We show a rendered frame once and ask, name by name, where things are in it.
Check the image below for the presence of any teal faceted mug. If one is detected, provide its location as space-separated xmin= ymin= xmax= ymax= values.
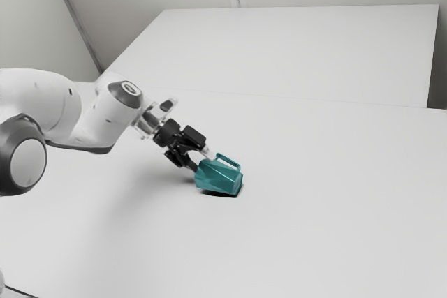
xmin=193 ymin=153 xmax=244 ymax=198

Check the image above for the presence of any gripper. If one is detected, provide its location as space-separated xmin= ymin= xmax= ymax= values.
xmin=153 ymin=118 xmax=218 ymax=174

